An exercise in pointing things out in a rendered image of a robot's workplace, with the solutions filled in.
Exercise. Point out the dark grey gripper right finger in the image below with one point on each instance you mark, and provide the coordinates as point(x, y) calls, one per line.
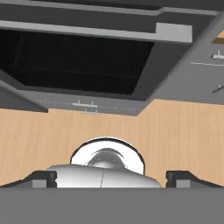
point(178, 177)

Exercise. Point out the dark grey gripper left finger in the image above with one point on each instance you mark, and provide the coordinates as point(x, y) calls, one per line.
point(43, 177)

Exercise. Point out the glossy white rounded block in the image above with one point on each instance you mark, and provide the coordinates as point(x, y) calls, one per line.
point(87, 177)

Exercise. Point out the white round disc black rim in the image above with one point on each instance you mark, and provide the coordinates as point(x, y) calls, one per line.
point(84, 153)

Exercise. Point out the dark grey oven drawer front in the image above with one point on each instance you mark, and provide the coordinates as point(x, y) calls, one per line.
point(122, 106)

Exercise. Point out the dark grey cupboard run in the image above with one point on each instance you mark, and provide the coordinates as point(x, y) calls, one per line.
point(189, 83)

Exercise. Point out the dark grey oven door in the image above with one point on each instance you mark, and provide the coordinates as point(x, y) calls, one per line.
point(164, 73)

